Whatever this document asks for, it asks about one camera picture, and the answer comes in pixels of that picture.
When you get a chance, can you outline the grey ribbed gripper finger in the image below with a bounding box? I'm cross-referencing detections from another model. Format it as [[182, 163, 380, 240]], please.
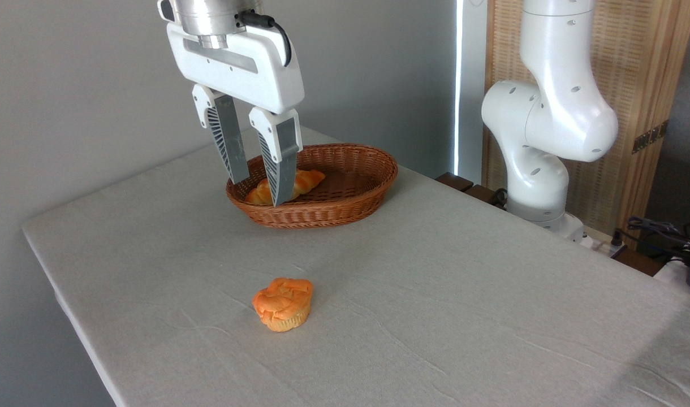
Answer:
[[192, 85, 251, 184], [249, 107, 303, 207]]

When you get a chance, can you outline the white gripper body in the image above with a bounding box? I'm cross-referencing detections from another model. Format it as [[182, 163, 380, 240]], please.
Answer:
[[167, 23, 305, 115]]

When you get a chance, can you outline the braided golden bread loaf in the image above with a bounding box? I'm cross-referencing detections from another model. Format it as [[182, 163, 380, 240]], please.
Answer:
[[245, 168, 326, 206]]

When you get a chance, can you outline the brown wicker oval basket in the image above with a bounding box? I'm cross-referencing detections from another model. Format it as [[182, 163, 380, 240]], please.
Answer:
[[226, 143, 398, 230]]

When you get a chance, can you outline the orange muffin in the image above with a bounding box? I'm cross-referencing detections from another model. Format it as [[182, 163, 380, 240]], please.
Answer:
[[252, 278, 314, 332]]

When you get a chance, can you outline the dark brown wooden board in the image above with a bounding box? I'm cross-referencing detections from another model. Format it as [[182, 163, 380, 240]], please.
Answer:
[[435, 172, 510, 211]]

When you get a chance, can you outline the beige tablecloth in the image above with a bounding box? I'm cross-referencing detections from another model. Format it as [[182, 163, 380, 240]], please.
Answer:
[[21, 127, 690, 407]]

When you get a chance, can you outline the white power strip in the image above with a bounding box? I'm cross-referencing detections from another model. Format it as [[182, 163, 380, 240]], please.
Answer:
[[571, 226, 627, 256]]

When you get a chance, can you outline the metal screen hinge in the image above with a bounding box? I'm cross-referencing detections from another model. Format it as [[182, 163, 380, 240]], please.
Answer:
[[632, 120, 669, 154]]

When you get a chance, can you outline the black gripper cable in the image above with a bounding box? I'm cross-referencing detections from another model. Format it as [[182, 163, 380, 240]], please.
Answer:
[[236, 11, 293, 67]]

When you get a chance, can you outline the white vertical door frame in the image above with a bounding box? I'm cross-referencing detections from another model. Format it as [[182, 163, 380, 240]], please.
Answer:
[[452, 0, 488, 184]]

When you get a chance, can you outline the black cable bundle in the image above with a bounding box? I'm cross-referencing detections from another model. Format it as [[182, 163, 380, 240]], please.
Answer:
[[628, 217, 690, 266]]

